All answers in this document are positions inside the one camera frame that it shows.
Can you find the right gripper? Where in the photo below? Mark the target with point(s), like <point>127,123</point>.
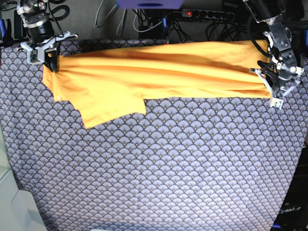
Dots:
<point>46,52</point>

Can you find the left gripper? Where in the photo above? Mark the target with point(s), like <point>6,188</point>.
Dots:
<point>279,80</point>

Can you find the yellow T-shirt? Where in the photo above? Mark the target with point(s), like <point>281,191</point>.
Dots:
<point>105,85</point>

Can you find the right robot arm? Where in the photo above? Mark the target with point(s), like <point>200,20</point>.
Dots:
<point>37,18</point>

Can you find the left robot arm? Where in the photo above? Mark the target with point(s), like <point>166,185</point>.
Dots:
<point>278,36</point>

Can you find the blue box overhead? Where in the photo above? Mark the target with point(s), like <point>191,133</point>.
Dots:
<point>150,4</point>

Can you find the black power strip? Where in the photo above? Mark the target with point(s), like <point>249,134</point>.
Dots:
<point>208,14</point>

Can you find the blue fan-patterned table cloth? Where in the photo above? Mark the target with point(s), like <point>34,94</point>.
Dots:
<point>188,164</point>

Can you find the black OpenArm box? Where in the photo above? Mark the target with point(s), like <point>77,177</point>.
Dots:
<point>293,215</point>

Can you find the white bin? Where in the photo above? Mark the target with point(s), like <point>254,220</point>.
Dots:
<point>18,210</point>

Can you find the blue handled clamp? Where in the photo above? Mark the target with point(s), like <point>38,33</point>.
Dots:
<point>164,25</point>

